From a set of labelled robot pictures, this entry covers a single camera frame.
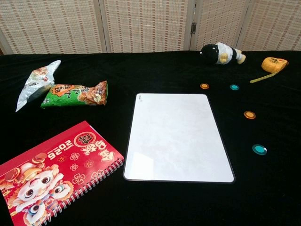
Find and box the green snack bag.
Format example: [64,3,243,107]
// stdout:
[40,80,108,109]

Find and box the white magnetic board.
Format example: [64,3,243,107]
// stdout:
[123,93,236,183]

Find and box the yellow tape measure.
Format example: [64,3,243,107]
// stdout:
[250,56,289,84]

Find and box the black white plush toy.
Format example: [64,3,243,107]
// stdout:
[200,42,247,66]

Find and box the woven folding screen panel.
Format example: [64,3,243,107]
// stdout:
[98,0,196,53]
[236,0,301,52]
[190,0,250,51]
[0,0,105,55]

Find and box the silver snack bag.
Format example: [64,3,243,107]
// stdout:
[15,60,62,113]

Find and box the black tablecloth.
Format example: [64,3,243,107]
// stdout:
[0,50,301,226]

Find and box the red spiral calendar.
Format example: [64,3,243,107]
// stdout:
[0,121,125,226]

